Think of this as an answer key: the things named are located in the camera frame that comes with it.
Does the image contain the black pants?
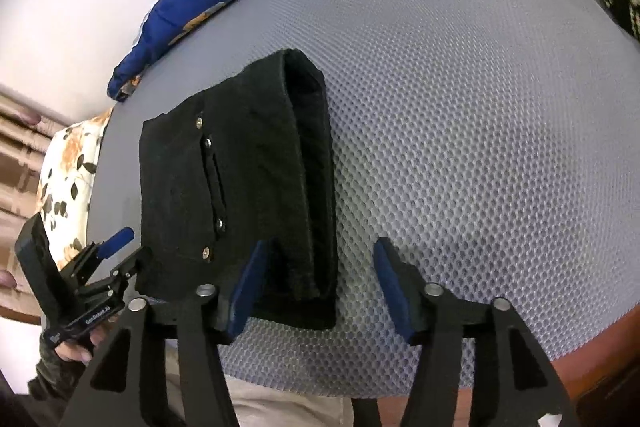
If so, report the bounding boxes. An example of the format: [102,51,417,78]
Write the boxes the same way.
[136,49,337,331]

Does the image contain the left hand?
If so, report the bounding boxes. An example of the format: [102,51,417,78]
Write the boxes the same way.
[54,324,110,365]

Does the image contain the white floral pillow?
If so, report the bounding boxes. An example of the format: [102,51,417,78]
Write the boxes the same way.
[37,110,112,269]

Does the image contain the beige curtain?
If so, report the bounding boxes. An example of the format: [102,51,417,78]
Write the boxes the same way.
[1,92,63,324]

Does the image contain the grey mesh mattress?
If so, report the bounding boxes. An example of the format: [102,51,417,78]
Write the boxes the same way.
[88,0,639,398]

